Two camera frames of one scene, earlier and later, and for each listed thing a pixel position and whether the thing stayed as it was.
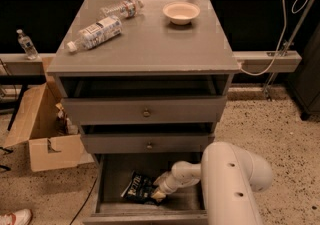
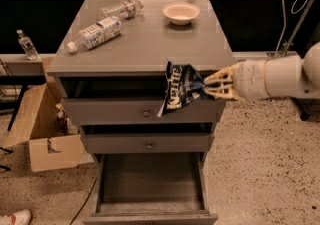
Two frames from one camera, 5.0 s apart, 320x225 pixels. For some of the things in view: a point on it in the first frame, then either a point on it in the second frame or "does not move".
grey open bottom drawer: (184, 205) does not move
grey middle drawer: (140, 143) does not move
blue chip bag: (139, 190) -> (184, 85)
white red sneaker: (20, 217) does not move
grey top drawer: (144, 110) does not move
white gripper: (165, 186) -> (249, 79)
